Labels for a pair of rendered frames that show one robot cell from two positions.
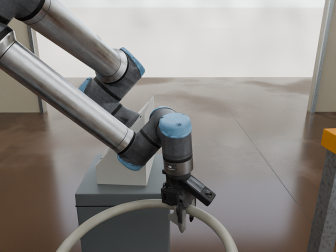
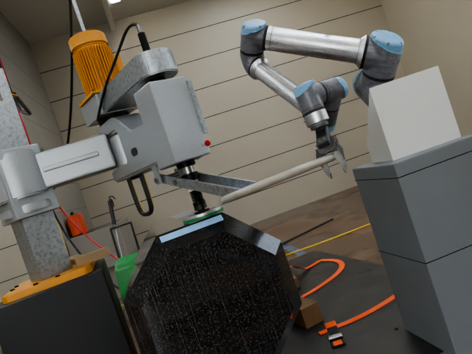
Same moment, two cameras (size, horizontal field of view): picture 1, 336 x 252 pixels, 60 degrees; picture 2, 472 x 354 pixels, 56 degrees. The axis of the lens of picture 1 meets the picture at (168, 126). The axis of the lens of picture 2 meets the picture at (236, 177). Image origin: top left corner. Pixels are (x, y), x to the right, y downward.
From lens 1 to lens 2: 1.73 m
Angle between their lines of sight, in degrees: 81
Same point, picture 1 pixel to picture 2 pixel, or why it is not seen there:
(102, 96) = (363, 81)
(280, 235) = not seen: outside the picture
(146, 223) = (391, 199)
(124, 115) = not seen: hidden behind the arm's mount
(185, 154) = (304, 109)
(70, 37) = (294, 47)
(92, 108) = (289, 90)
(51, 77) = (271, 77)
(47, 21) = (273, 45)
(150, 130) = not seen: hidden behind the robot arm
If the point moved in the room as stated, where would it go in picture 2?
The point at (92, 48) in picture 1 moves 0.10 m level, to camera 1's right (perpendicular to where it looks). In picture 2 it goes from (317, 48) to (324, 40)
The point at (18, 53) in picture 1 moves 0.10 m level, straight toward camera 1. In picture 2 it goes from (259, 69) to (243, 71)
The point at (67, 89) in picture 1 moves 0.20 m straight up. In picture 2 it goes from (278, 82) to (264, 40)
